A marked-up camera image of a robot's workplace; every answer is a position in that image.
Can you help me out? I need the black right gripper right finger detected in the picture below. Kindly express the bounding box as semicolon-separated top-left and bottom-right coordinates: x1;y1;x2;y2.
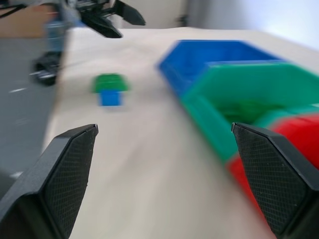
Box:
231;122;319;239

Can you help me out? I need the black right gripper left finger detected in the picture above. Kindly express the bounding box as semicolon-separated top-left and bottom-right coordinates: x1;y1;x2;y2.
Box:
0;123;99;239

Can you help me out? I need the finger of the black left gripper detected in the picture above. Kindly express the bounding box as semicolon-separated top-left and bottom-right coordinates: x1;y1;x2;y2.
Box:
81;12;124;39
113;0;147;26

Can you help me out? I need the red plastic bin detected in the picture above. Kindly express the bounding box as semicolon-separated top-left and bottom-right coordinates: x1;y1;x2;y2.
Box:
223;115;319;226

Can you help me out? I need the green block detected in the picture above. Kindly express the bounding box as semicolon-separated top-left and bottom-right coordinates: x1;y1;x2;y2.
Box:
223;99;284;123
90;73;133;95

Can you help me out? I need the brown cardboard box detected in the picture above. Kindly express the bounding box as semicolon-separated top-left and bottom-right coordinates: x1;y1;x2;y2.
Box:
0;4;52;38

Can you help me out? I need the black rounded object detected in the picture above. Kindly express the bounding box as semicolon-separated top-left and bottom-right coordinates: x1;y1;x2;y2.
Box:
31;51;62;87

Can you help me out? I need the blue block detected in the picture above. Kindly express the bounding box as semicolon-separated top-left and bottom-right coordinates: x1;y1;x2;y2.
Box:
99;90;126;107

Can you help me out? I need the blue plastic bin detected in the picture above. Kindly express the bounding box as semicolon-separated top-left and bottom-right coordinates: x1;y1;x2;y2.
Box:
156;39;287;98

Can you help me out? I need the green plastic bin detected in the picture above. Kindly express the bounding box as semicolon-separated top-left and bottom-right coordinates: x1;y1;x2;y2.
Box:
181;61;319;160

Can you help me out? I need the black cable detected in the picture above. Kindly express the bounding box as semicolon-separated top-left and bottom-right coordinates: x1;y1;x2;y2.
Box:
0;3;28;18

